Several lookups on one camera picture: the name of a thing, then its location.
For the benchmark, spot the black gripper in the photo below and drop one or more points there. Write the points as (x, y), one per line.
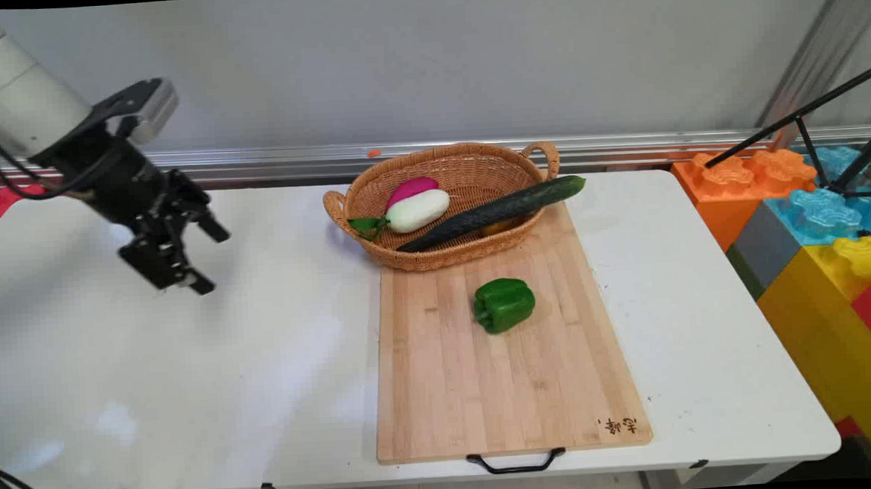
(115, 179)

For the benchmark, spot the long dark green cucumber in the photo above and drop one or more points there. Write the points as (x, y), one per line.
(493, 210)

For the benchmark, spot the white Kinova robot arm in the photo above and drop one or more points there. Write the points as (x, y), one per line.
(17, 87)

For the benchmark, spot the red flower-shaped foam block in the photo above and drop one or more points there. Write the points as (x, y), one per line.
(1, 204)

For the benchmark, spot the white radish with green leaves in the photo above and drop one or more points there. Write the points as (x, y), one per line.
(419, 210)

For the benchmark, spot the woven wicker basket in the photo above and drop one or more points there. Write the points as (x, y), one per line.
(476, 169)

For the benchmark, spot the brown potato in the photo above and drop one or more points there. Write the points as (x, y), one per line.
(500, 228)

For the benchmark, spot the green bell pepper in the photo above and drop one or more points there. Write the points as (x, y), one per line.
(504, 305)

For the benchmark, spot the bamboo cutting board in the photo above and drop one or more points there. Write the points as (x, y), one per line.
(503, 390)

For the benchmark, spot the orange foam block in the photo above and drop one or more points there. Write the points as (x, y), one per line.
(716, 200)

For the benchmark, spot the grey foam block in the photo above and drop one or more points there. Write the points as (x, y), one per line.
(764, 250)

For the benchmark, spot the blue foam block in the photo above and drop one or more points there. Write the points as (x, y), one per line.
(814, 213)

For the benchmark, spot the black tripod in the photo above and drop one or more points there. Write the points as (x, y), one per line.
(810, 135)

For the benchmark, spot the small red foam block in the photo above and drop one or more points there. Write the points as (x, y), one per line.
(848, 427)

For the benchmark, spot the aluminium rail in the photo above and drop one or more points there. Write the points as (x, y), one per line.
(252, 165)

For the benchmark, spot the aluminium frame post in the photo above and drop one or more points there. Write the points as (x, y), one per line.
(820, 53)

